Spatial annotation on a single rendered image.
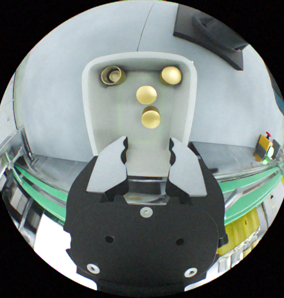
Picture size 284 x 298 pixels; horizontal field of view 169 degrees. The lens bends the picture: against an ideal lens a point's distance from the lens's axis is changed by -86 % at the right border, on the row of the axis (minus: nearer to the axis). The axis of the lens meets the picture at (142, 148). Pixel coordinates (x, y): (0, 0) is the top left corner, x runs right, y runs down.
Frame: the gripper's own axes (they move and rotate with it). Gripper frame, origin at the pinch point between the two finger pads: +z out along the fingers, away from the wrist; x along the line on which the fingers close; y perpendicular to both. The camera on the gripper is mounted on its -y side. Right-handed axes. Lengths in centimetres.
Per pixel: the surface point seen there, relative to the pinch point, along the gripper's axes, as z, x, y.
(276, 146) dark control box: 7, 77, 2
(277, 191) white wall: -26, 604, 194
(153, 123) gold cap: 6.6, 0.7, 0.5
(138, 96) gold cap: 6.6, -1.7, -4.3
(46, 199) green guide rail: -5.6, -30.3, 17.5
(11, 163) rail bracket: -7, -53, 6
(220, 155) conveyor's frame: 6.4, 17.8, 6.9
